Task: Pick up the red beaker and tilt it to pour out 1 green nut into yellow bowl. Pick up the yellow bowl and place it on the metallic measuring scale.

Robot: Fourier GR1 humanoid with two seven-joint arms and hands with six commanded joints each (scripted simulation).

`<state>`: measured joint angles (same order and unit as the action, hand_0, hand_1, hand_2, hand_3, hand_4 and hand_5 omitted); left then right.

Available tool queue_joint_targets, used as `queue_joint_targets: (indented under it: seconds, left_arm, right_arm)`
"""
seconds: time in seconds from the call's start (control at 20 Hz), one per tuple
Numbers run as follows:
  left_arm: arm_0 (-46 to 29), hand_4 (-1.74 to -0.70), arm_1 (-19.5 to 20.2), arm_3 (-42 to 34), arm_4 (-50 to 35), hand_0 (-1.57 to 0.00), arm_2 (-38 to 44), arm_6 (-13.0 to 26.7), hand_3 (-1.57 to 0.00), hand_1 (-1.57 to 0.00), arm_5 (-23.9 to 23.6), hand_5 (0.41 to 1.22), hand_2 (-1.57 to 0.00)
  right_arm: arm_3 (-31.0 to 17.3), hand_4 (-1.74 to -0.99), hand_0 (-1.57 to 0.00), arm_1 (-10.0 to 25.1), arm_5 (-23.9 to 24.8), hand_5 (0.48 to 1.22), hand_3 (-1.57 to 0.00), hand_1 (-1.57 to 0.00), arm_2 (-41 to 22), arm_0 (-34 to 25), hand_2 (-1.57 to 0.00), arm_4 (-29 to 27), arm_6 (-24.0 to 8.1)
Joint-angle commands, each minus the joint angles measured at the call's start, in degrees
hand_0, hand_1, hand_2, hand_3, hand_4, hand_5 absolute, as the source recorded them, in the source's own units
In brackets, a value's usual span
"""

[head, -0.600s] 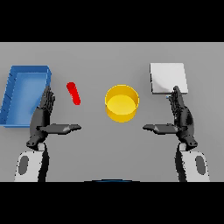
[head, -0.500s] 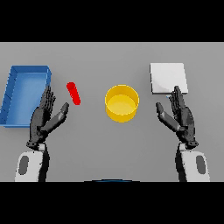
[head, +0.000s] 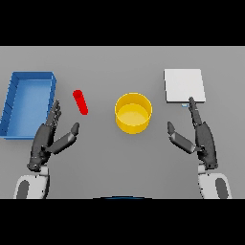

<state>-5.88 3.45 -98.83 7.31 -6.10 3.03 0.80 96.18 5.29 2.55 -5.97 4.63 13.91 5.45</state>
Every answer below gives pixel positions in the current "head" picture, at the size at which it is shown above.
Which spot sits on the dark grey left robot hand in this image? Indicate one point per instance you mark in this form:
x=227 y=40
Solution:
x=43 y=140

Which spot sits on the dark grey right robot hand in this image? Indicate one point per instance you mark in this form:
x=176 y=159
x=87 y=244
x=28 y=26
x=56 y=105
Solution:
x=205 y=143

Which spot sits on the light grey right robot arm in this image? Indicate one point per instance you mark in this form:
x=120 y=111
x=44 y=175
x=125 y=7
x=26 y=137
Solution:
x=214 y=185

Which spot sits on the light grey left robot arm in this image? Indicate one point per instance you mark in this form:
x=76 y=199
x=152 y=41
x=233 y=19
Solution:
x=32 y=186

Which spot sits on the red beaker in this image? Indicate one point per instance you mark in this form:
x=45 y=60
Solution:
x=80 y=102

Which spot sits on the pale square measuring scale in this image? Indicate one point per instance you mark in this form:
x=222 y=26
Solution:
x=184 y=85

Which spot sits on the yellow bowl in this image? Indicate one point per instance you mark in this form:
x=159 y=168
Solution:
x=133 y=115

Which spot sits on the blue rectangular tray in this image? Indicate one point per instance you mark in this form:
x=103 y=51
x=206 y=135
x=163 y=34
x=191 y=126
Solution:
x=27 y=106

